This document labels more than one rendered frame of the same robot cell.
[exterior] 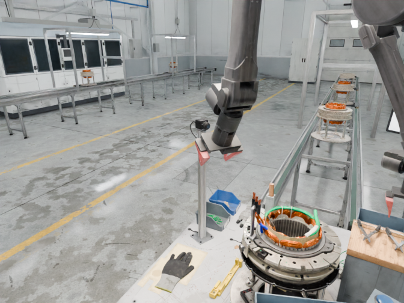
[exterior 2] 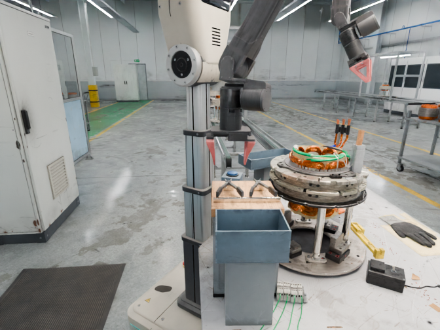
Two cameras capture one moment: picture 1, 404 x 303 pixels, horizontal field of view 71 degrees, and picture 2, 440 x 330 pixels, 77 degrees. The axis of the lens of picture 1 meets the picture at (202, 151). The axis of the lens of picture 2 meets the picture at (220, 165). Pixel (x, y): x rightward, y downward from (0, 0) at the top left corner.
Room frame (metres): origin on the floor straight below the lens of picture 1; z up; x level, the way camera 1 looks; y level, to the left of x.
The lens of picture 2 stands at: (1.38, -1.08, 1.39)
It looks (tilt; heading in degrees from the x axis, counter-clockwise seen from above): 18 degrees down; 147
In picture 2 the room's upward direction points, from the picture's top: straight up
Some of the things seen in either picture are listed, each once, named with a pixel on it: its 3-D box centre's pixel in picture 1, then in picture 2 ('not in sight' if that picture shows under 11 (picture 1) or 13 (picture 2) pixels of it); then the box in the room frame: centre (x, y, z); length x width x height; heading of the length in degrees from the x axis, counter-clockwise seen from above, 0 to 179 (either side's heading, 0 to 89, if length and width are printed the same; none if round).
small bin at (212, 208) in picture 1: (213, 216); not in sight; (1.32, -0.06, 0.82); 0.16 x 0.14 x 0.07; 62
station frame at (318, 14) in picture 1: (346, 70); not in sight; (3.81, -1.89, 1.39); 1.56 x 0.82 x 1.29; 153
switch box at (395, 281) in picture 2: not in sight; (385, 274); (1.07, -0.27, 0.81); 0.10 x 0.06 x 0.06; 30
